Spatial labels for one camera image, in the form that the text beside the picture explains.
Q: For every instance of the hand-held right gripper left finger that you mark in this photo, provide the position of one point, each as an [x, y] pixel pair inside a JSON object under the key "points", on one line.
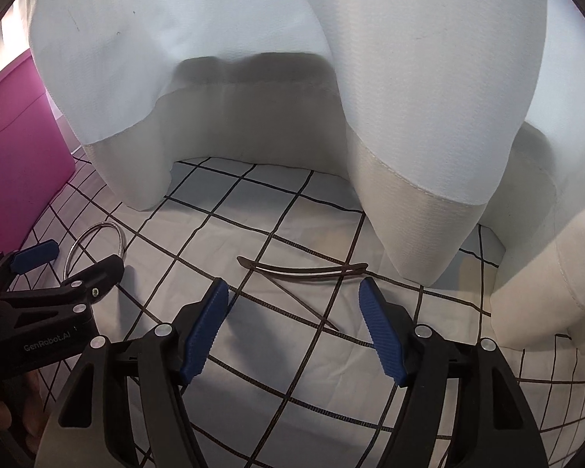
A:
{"points": [[207, 331]]}

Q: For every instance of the brown triangular snap clip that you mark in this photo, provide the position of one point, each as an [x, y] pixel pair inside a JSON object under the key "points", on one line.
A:
{"points": [[297, 272]]}

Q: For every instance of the person's left hand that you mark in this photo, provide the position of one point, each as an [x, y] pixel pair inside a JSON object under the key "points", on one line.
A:
{"points": [[9, 414]]}

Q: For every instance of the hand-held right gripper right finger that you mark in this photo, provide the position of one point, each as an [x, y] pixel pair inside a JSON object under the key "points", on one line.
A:
{"points": [[382, 336]]}

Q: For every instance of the white curtain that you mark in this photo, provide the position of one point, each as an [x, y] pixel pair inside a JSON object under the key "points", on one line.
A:
{"points": [[297, 83]]}

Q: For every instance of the pink plastic tub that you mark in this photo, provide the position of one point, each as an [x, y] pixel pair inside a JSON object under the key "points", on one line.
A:
{"points": [[14, 156]]}

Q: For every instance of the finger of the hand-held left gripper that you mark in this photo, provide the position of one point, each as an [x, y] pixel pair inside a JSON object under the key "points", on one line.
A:
{"points": [[94, 278], [33, 253]]}

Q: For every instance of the large silver bangle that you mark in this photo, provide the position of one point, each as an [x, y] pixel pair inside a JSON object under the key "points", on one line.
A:
{"points": [[114, 234]]}

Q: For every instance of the white checked bedsheet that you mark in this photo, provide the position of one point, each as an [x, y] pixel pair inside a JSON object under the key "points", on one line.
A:
{"points": [[282, 351]]}

